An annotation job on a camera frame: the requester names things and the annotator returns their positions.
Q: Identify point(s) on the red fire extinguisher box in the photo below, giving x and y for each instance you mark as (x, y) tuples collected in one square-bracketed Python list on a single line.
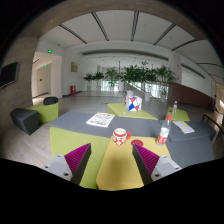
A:
[(72, 90)]

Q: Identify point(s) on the black bag on seat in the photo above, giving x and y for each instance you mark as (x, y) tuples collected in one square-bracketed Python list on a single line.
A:
[(50, 100)]

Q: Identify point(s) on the red round coaster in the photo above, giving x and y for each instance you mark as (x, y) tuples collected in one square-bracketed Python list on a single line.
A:
[(137, 142)]

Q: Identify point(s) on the lime green cube seat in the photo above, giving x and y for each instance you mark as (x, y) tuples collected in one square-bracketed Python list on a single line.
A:
[(47, 113)]

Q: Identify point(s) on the potted plant far left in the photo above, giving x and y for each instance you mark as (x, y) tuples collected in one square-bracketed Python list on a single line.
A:
[(89, 78)]

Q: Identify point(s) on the framed picture on wall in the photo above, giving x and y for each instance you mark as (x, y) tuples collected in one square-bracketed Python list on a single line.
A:
[(74, 67)]

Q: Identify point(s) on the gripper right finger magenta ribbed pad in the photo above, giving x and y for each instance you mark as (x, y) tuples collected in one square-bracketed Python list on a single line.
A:
[(151, 166)]

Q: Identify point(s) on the red white patterned mug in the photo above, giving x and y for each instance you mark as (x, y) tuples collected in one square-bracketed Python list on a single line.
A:
[(120, 136)]

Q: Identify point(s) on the booklet on right grey table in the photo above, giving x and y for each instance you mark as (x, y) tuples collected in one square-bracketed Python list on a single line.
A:
[(184, 127)]

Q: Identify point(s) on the potted plant right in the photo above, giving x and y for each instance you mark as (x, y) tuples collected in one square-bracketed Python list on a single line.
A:
[(164, 76)]

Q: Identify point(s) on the large potted plant centre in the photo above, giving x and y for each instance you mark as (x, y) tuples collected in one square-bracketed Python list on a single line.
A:
[(138, 73)]

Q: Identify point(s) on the wooden bench at right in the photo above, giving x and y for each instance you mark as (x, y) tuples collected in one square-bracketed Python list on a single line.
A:
[(214, 120)]

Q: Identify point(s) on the white cube red blue triangles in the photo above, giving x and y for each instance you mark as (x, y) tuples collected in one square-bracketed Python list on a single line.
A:
[(133, 104)]

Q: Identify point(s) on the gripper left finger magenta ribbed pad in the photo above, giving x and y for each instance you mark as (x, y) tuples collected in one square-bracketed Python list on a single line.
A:
[(71, 166)]

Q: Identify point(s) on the open magazine on grey table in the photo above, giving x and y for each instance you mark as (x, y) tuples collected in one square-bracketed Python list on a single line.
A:
[(100, 120)]

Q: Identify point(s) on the wall mounted black television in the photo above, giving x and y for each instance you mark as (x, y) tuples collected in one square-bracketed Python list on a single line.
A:
[(8, 74)]

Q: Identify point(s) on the small clear bottle far table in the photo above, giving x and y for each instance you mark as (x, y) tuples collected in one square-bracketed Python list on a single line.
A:
[(175, 107)]

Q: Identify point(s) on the clear bottle red cap label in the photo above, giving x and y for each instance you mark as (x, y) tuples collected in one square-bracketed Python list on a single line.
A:
[(164, 131)]

